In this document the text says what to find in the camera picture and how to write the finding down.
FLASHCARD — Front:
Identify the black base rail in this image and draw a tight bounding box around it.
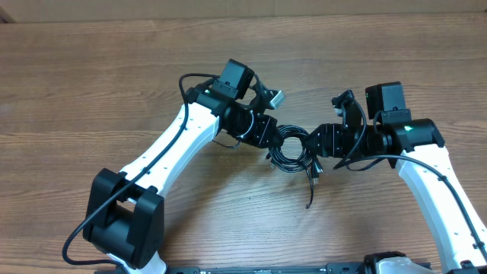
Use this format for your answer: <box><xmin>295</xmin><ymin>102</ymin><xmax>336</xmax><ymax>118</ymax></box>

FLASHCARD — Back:
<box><xmin>166</xmin><ymin>262</ymin><xmax>372</xmax><ymax>274</ymax></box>

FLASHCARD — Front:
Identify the black usb cable thin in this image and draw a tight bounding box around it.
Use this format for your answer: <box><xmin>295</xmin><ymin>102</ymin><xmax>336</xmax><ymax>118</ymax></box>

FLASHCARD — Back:
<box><xmin>266</xmin><ymin>147</ymin><xmax>314</xmax><ymax>209</ymax></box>

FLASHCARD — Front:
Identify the black usb cable long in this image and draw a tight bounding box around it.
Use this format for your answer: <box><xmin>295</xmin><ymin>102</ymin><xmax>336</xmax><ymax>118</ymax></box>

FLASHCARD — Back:
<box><xmin>278</xmin><ymin>125</ymin><xmax>323</xmax><ymax>180</ymax></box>

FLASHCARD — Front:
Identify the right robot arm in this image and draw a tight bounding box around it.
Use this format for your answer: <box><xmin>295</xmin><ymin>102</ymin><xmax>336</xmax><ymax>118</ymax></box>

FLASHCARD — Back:
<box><xmin>303</xmin><ymin>81</ymin><xmax>486</xmax><ymax>273</ymax></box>

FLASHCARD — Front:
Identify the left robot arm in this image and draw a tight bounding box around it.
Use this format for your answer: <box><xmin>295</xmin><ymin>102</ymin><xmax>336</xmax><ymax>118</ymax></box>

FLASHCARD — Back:
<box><xmin>81</xmin><ymin>59</ymin><xmax>285</xmax><ymax>273</ymax></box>

